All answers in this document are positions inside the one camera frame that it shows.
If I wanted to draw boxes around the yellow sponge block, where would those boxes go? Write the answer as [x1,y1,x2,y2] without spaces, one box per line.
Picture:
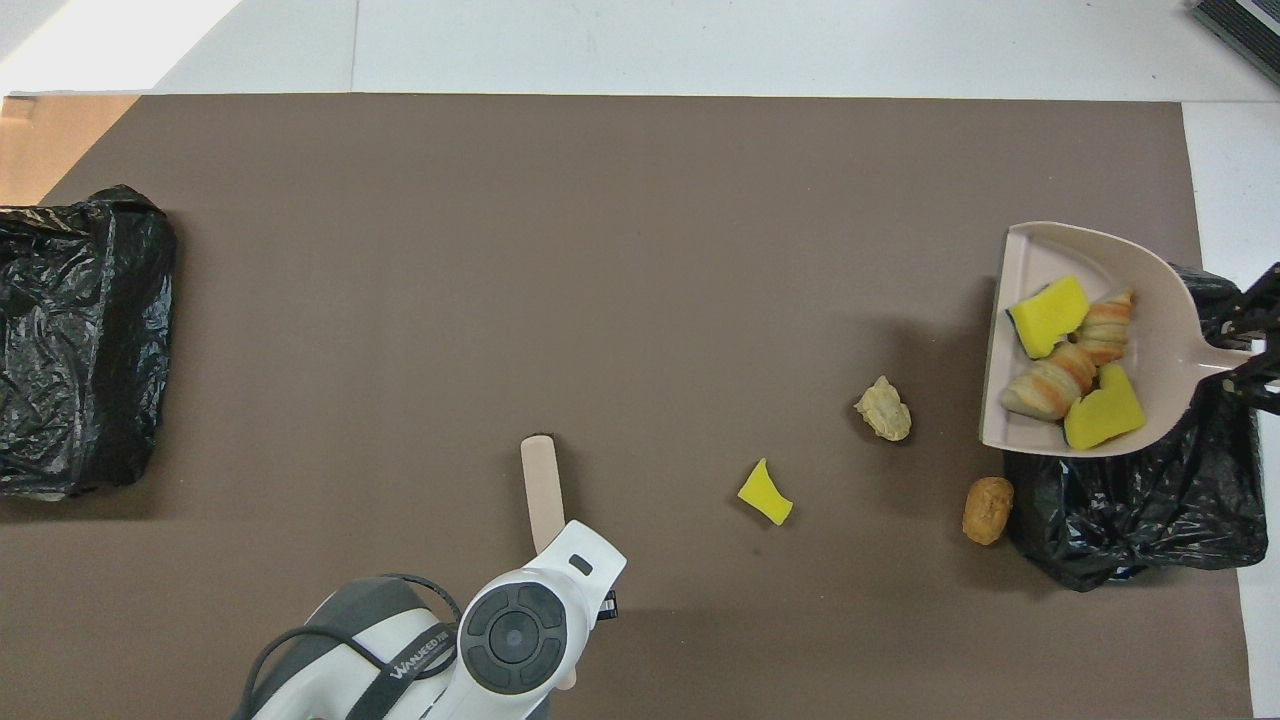
[1062,363,1148,451]

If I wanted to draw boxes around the golden croissant piece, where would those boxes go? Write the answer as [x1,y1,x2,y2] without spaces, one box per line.
[1075,288,1136,367]
[1000,343,1099,422]

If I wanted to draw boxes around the brown fried nugget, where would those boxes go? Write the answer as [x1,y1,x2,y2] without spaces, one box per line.
[962,476,1015,547]

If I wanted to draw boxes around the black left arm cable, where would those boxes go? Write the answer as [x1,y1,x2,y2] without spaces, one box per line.
[240,572,463,720]

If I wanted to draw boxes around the pale bread chunk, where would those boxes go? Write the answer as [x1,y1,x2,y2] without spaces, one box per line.
[854,376,913,444]

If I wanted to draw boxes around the brown paper table mat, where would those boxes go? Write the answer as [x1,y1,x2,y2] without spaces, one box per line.
[0,93,1256,720]

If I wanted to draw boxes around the beige plastic dustpan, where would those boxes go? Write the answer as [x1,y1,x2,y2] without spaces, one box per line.
[978,221,1256,459]

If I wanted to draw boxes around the beige brush black bristles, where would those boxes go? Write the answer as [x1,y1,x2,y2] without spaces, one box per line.
[520,433,581,691]

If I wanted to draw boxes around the small yellow sponge wedge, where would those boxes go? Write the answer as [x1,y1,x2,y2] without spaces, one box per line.
[737,458,795,527]

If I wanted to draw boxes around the notched yellow sponge piece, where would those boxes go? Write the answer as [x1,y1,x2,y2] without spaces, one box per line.
[1006,275,1091,360]

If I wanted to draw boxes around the black bag lined bin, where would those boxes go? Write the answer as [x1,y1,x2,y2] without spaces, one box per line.
[1003,262,1269,593]
[0,184,179,501]

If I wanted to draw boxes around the dark ribbed object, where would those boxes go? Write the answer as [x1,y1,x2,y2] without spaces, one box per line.
[1190,0,1280,86]

